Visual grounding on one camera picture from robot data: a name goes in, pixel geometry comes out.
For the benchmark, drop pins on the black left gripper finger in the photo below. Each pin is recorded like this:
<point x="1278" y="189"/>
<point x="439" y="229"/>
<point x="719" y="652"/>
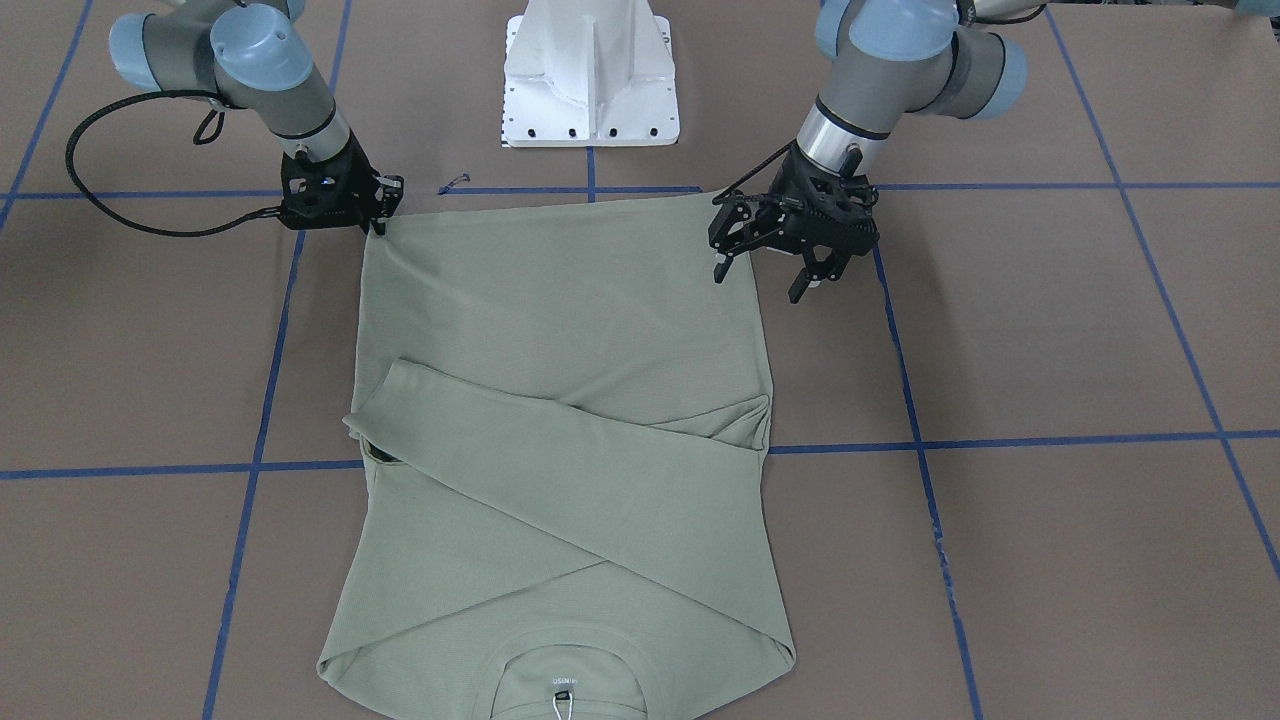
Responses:
<point x="722" y="267"/>
<point x="808" y="277"/>

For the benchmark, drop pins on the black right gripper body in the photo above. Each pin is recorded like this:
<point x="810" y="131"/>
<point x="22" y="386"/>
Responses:
<point x="362" y="172"/>

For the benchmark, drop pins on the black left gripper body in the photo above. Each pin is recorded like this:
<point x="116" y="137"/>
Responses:
<point x="775" y="192"/>

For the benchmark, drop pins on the sage green long-sleeve shirt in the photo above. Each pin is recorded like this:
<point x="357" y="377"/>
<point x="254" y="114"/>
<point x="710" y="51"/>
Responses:
<point x="564" y="424"/>

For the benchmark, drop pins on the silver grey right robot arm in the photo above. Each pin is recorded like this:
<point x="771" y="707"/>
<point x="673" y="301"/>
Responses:
<point x="248" y="55"/>

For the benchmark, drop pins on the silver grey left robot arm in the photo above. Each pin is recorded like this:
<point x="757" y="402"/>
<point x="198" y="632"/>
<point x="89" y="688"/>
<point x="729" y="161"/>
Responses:
<point x="888" y="59"/>

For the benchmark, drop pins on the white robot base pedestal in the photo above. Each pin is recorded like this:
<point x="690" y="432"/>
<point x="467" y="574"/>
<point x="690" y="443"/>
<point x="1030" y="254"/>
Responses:
<point x="589" y="73"/>

